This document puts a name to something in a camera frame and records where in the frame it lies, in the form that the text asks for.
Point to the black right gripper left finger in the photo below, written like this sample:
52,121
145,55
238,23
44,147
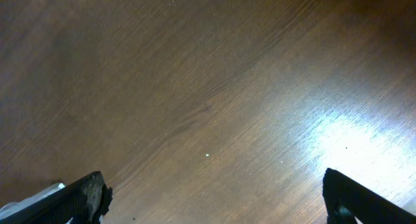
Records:
84,201

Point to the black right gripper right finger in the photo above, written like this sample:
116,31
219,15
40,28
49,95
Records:
347,201

